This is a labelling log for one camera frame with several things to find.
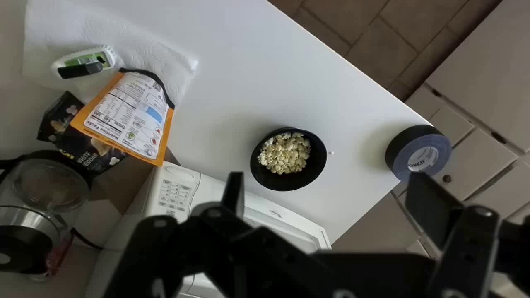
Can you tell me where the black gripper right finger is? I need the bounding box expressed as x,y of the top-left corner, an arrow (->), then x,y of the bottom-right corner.
405,170 -> 468,251

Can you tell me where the dark blue tape roll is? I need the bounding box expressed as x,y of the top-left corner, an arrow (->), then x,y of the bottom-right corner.
385,123 -> 455,183

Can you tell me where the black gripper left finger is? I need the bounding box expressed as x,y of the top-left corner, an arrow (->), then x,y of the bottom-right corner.
223,170 -> 247,218

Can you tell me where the white microwave oven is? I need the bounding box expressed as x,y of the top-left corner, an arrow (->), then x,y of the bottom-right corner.
85,160 -> 334,298

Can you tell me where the glass electric kettle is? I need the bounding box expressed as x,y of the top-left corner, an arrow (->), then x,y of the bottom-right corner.
0,148 -> 97,277

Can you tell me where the popcorn pile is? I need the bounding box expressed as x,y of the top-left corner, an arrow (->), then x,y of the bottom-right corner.
257,130 -> 314,176

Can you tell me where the small white black bottle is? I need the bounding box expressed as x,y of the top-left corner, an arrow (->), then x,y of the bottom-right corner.
52,46 -> 122,80

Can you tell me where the beige drawer cabinet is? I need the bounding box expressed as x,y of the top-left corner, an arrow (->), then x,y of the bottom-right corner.
405,0 -> 530,221

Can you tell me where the black popcorn packet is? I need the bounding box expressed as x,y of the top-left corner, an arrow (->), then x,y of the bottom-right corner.
37,90 -> 130,175

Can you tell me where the black bowl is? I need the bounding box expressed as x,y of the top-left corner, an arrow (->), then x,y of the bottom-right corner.
249,127 -> 329,191

